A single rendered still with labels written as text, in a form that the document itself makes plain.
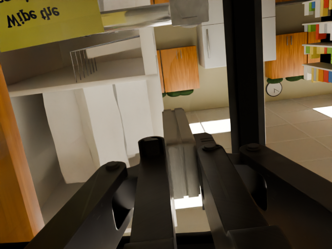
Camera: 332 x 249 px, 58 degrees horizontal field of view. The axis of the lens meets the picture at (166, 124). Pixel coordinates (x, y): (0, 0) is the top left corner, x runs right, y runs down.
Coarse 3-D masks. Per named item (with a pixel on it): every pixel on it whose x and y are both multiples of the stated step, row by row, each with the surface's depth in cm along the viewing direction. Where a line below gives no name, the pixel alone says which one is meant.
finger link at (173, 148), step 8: (168, 112) 20; (168, 120) 18; (168, 128) 16; (176, 128) 17; (168, 136) 15; (176, 136) 15; (168, 144) 14; (176, 144) 14; (168, 152) 14; (176, 152) 14; (168, 160) 14; (176, 160) 14; (168, 168) 14; (176, 168) 14; (176, 176) 14; (176, 184) 15; (184, 184) 15; (176, 192) 15; (184, 192) 15
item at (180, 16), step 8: (176, 0) 17; (184, 0) 17; (192, 0) 17; (200, 0) 17; (176, 8) 17; (184, 8) 17; (192, 8) 17; (200, 8) 17; (176, 16) 18; (184, 16) 17; (192, 16) 17; (200, 16) 17; (208, 16) 17; (176, 24) 18; (184, 24) 18
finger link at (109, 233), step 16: (96, 176) 12; (112, 176) 12; (80, 192) 11; (96, 192) 11; (112, 192) 12; (64, 208) 10; (80, 208) 10; (96, 208) 10; (112, 208) 11; (48, 224) 9; (64, 224) 9; (80, 224) 9; (96, 224) 10; (112, 224) 11; (32, 240) 9; (48, 240) 9; (64, 240) 8; (80, 240) 9; (96, 240) 10; (112, 240) 11
